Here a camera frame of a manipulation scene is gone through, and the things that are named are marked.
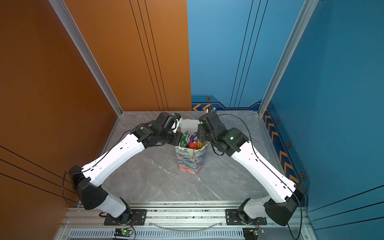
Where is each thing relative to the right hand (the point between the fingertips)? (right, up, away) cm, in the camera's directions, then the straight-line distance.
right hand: (201, 129), depth 71 cm
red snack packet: (-5, -9, +9) cm, 14 cm away
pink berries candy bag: (-5, -5, +16) cm, 17 cm away
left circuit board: (-38, -50, 0) cm, 62 cm away
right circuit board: (+24, -49, -1) cm, 55 cm away
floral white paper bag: (-5, -16, +5) cm, 18 cm away
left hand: (-10, -4, +5) cm, 12 cm away
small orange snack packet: (0, -9, +8) cm, 12 cm away
